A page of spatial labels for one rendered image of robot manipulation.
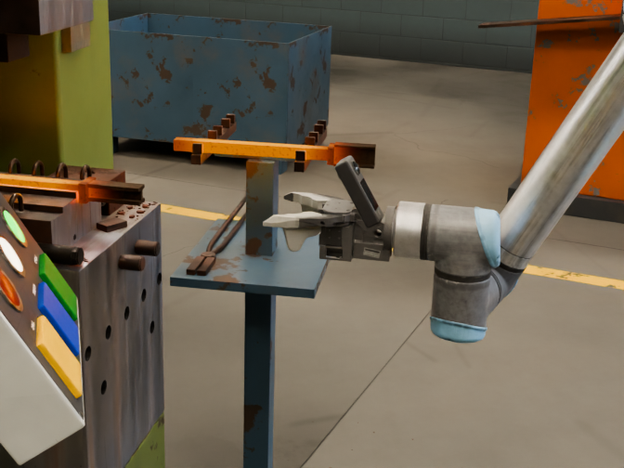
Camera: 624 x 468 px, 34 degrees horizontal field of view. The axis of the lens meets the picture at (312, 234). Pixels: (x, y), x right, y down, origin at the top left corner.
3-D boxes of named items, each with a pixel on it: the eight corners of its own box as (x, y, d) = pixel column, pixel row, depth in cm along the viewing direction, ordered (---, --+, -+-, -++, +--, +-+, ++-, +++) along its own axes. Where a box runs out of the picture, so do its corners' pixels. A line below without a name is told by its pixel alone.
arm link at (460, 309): (497, 329, 169) (503, 259, 165) (475, 355, 159) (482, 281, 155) (444, 317, 173) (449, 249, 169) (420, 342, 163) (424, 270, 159)
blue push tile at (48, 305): (78, 328, 122) (44, 279, 119) (80, 355, 115) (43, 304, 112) (66, 335, 122) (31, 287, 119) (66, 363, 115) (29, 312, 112)
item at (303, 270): (340, 236, 241) (340, 227, 240) (314, 298, 203) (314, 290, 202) (217, 226, 245) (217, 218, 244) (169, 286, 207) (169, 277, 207)
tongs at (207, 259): (248, 193, 264) (248, 189, 264) (264, 195, 264) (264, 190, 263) (186, 274, 208) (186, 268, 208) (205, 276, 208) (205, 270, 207)
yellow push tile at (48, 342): (81, 364, 113) (43, 312, 110) (83, 395, 106) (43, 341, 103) (67, 372, 113) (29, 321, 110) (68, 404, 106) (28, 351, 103)
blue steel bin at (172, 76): (327, 144, 624) (331, 26, 601) (286, 176, 551) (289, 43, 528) (149, 125, 657) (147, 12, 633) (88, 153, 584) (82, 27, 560)
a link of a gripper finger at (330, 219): (302, 230, 156) (353, 224, 160) (303, 221, 156) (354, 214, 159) (290, 221, 160) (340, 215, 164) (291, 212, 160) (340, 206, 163)
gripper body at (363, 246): (314, 258, 162) (389, 266, 160) (316, 207, 159) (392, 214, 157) (323, 243, 169) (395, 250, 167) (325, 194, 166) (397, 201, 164)
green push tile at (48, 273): (77, 296, 131) (45, 251, 128) (78, 319, 124) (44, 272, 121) (65, 304, 131) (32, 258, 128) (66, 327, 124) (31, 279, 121)
